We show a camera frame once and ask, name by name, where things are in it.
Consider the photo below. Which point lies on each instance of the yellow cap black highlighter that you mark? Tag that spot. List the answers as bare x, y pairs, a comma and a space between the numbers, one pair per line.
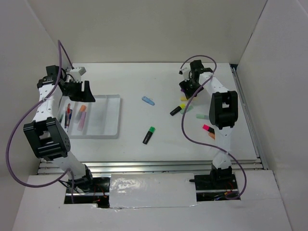
177, 109

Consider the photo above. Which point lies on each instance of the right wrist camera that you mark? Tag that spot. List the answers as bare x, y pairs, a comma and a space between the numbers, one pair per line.
185, 72

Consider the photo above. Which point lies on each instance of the pink cap black highlighter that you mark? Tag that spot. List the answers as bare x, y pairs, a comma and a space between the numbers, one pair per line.
208, 128

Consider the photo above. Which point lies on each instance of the small mint green highlighter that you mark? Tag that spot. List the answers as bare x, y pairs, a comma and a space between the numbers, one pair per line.
188, 109

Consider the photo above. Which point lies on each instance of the red gel pen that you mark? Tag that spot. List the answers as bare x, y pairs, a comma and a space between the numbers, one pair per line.
67, 114

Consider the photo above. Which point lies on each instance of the pink pastel highlighter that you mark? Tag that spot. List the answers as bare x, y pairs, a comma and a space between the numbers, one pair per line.
82, 121

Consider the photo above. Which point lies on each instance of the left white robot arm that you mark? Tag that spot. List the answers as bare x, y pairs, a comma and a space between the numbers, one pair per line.
45, 134

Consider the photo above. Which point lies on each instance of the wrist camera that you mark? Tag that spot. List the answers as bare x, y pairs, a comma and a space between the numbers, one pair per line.
76, 73
185, 72

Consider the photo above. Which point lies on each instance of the aluminium frame rail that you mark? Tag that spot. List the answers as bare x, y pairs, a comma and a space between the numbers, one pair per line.
179, 142

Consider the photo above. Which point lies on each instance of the white foil cover sheet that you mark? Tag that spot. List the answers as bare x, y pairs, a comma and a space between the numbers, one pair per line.
152, 190

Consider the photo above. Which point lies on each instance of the green cap black highlighter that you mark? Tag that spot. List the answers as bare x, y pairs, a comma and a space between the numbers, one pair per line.
148, 135

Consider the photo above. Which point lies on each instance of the blue ballpoint pen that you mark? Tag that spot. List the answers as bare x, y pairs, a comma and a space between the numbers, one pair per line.
69, 117

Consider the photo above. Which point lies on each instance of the white compartment tray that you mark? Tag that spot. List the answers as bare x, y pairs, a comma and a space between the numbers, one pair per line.
102, 117

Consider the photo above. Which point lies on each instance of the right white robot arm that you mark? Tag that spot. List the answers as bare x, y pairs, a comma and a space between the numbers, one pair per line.
223, 113

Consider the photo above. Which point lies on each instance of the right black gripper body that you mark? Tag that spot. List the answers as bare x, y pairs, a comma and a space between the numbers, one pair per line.
192, 86

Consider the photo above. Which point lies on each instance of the yellow pastel highlighter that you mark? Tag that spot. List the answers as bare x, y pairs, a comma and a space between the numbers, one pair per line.
184, 99

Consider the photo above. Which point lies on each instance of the mint L-point highlighter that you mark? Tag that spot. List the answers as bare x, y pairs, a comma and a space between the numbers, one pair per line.
201, 116

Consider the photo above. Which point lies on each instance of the orange translucent highlighter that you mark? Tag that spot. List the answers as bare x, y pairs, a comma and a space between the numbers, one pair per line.
212, 135

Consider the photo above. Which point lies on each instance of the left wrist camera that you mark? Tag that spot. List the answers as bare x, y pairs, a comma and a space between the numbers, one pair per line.
76, 73

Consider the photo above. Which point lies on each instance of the orange cap clear highlighter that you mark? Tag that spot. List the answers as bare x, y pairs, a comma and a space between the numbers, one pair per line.
80, 111

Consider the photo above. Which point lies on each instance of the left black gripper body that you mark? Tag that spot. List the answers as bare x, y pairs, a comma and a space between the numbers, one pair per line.
73, 90

